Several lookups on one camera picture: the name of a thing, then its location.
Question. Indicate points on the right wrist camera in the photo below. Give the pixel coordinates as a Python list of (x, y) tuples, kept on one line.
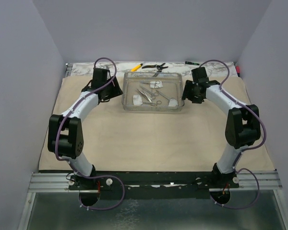
[(199, 75)]

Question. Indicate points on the aluminium extrusion rail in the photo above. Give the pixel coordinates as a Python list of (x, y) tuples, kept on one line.
[(57, 182)]

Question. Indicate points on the red marker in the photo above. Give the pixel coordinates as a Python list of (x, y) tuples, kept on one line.
[(238, 70)]

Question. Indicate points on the steel forceps clamp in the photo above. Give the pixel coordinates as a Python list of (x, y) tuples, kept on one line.
[(153, 96)]

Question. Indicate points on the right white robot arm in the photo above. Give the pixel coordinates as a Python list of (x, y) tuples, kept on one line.
[(242, 125)]

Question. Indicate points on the steel hemostat lower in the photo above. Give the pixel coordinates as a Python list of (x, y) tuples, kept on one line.
[(152, 103)]

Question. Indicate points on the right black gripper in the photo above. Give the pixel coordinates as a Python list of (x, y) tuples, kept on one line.
[(189, 85)]

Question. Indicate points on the white gauze pad right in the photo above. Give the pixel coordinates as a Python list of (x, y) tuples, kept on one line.
[(173, 102)]

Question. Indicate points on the green black marker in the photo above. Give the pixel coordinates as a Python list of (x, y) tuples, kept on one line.
[(191, 63)]

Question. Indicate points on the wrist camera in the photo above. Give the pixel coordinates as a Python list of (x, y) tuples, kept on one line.
[(100, 77), (199, 75)]

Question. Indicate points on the wire mesh instrument tray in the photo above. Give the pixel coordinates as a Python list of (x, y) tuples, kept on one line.
[(172, 88)]

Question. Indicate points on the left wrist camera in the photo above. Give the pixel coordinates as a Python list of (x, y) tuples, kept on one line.
[(100, 77)]

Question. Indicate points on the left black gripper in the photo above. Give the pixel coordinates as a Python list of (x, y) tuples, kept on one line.
[(116, 90)]

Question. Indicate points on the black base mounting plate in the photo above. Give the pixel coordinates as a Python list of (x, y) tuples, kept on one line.
[(152, 185)]

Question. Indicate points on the white gauze pad top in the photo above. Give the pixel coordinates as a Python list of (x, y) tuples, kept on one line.
[(156, 84)]

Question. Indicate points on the black handled pliers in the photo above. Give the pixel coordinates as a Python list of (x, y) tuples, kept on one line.
[(159, 68)]

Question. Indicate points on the white gauze pad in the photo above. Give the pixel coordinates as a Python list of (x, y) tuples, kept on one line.
[(156, 84), (173, 102), (137, 100)]

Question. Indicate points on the white gauze pad left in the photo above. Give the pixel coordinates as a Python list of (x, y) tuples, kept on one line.
[(137, 100)]

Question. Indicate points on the steel tweezers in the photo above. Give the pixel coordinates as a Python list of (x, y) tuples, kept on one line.
[(144, 95)]

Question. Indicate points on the yellow black marker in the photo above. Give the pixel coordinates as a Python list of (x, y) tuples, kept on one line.
[(137, 67)]

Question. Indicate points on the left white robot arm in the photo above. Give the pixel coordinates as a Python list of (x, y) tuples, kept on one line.
[(65, 132)]

